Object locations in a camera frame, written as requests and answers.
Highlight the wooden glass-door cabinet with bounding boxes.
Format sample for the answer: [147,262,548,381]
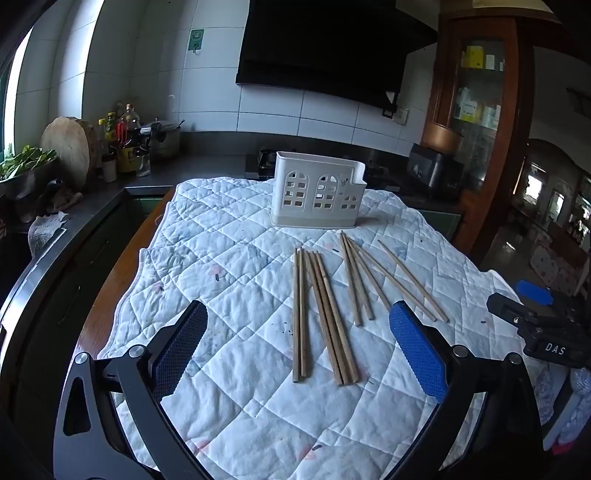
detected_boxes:
[422,9,536,264]

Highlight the ginger root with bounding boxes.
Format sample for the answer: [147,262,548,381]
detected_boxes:
[53,189,84,211]

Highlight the metal bowl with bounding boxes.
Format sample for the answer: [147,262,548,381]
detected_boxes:
[0,159,61,200]

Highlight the white dish rag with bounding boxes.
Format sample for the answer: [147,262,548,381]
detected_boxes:
[28,210,70,257]

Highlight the row of wooden chopsticks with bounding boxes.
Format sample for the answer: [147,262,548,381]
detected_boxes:
[292,232,450,387]

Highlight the black gas stove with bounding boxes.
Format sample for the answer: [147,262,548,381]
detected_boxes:
[245,148,278,181]

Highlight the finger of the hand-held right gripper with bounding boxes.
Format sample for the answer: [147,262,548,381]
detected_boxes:
[486,280,555,326]

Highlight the copper coloured pot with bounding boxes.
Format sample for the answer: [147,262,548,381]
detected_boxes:
[422,121,464,153]

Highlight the window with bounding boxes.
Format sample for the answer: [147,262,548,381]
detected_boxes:
[0,28,36,153]

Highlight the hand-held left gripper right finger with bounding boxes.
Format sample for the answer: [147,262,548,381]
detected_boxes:
[389,300,544,480]

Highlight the yellow tin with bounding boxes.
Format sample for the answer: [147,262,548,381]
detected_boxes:
[115,145,139,174]

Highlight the black countertop appliance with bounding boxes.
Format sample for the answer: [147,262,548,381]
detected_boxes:
[407,143,465,200]

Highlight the green leafy vegetables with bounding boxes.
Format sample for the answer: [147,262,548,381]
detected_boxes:
[0,145,59,178]

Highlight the black range hood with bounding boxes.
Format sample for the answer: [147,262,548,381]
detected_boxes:
[235,0,439,109]

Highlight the round wooden cutting board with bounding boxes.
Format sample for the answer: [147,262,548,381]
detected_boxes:
[41,116,93,192]

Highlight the white plastic utensil holder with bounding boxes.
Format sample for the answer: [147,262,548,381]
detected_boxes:
[270,151,368,229]

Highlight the yellow box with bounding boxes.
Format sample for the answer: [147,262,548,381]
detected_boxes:
[463,45,486,70]

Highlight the patterned floor mat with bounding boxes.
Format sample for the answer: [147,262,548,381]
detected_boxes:
[529,244,583,294]

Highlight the white quilted cloth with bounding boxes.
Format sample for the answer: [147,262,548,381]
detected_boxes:
[99,178,555,480]

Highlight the steel cooking pot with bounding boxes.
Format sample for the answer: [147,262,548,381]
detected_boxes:
[141,119,184,160]

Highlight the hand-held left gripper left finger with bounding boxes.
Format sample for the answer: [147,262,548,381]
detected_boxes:
[53,300,209,480]

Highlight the white box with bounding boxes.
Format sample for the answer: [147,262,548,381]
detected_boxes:
[456,98,479,123]

